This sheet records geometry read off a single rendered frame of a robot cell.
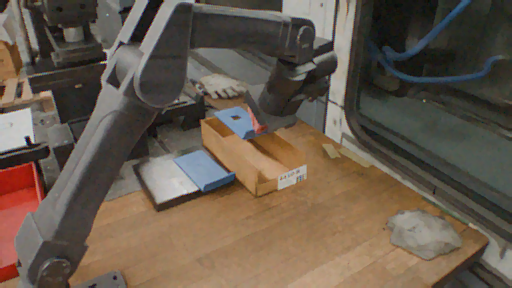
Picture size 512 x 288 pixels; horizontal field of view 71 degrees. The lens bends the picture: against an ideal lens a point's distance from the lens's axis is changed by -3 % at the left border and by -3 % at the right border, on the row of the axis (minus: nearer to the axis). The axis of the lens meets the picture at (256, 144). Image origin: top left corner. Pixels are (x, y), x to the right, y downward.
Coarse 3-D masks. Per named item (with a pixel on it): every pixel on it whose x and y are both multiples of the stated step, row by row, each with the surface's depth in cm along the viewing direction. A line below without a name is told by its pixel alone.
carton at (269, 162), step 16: (208, 128) 86; (224, 128) 94; (208, 144) 89; (224, 144) 81; (240, 144) 92; (256, 144) 92; (272, 144) 86; (288, 144) 80; (224, 160) 83; (240, 160) 76; (256, 160) 86; (272, 160) 86; (288, 160) 82; (304, 160) 78; (240, 176) 78; (256, 176) 72; (272, 176) 81; (288, 176) 77; (304, 176) 80; (256, 192) 74
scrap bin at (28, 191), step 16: (0, 176) 73; (16, 176) 74; (32, 176) 76; (0, 192) 74; (16, 192) 75; (32, 192) 75; (0, 208) 71; (16, 208) 71; (32, 208) 71; (0, 224) 67; (16, 224) 67; (0, 240) 64; (0, 256) 60; (16, 256) 61; (0, 272) 56; (16, 272) 57
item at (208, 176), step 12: (192, 156) 84; (204, 156) 84; (192, 168) 80; (204, 168) 80; (216, 168) 80; (192, 180) 77; (204, 180) 76; (216, 180) 72; (228, 180) 76; (204, 192) 73
